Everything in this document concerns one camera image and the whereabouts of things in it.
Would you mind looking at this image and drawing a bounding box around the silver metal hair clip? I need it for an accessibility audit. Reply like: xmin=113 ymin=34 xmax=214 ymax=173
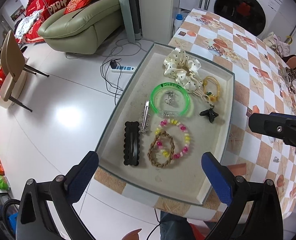
xmin=139 ymin=100 xmax=150 ymax=134

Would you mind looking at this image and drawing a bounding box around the black scalloped hair clip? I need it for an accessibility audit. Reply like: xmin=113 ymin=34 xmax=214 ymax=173
xmin=124 ymin=121 xmax=140 ymax=166

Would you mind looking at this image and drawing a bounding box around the green translucent bangle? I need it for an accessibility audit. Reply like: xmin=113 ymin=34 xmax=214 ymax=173
xmin=150 ymin=82 xmax=190 ymax=117

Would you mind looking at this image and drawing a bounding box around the cream polka dot scrunchie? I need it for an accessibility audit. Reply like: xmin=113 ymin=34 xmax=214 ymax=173
xmin=164 ymin=48 xmax=203 ymax=93

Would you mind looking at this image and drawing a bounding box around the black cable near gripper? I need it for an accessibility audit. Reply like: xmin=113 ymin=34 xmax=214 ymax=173
xmin=2 ymin=198 xmax=21 ymax=223

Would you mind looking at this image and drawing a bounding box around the silver chain charm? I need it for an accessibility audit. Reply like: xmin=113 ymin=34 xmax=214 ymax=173
xmin=165 ymin=90 xmax=175 ymax=106

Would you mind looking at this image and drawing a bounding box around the white bottle blue cap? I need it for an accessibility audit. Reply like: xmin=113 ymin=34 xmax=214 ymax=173
xmin=173 ymin=14 xmax=184 ymax=35

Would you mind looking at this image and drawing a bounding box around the leopard print bow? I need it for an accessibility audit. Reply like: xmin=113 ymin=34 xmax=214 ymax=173
xmin=285 ymin=67 xmax=296 ymax=94

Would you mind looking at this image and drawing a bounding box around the pink yellow bead bracelet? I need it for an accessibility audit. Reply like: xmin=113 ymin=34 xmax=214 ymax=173
xmin=154 ymin=118 xmax=191 ymax=160

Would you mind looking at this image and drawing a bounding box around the white washing machine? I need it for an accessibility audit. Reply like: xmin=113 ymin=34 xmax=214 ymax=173
xmin=207 ymin=0 xmax=283 ymax=38

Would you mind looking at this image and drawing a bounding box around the checkered orange tablecloth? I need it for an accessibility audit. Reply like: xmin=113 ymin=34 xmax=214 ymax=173
xmin=94 ymin=9 xmax=296 ymax=221

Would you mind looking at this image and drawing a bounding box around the green leather sofa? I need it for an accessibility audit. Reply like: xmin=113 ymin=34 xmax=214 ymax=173
xmin=38 ymin=0 xmax=124 ymax=54

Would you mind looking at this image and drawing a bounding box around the brown slipper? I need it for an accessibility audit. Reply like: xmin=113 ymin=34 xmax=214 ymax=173
xmin=282 ymin=55 xmax=296 ymax=71

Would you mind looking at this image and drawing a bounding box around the beige felt-lined tray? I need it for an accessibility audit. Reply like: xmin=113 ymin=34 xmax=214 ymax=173
xmin=96 ymin=43 xmax=235 ymax=205

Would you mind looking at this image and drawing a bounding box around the yellow hair tie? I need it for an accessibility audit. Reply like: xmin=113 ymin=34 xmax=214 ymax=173
xmin=193 ymin=76 xmax=222 ymax=104

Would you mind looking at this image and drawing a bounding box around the black star hair clip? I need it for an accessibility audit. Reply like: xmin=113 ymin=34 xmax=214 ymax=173
xmin=199 ymin=106 xmax=219 ymax=123

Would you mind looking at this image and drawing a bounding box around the brown braided bracelet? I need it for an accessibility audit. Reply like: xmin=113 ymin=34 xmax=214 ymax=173
xmin=147 ymin=130 xmax=176 ymax=169

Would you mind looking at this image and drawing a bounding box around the white power strip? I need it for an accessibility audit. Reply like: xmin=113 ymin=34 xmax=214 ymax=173
xmin=109 ymin=60 xmax=136 ymax=74

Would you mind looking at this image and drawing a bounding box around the brown wooden chair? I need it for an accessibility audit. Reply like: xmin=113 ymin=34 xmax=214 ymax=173
xmin=0 ymin=30 xmax=49 ymax=113

